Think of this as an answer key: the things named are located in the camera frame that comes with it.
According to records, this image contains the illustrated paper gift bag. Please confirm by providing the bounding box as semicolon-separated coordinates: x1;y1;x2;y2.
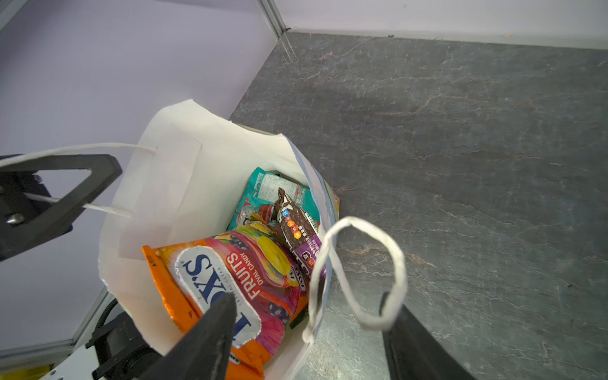
0;98;409;380

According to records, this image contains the purple M&M's packet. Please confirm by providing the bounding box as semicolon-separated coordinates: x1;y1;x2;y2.
274;188;321;279

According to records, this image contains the orange Fox's candy bag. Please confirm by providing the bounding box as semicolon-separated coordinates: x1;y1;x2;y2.
142;221;308;379

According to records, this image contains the teal Fox's candy bag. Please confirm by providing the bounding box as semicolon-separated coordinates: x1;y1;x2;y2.
227;167;321;231

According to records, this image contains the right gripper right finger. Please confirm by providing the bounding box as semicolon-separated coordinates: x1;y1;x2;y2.
383;307;474;380

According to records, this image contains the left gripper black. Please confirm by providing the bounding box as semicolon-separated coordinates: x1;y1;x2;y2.
1;155;123;261

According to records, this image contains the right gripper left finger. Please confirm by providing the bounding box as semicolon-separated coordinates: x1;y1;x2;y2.
140;293;236;380

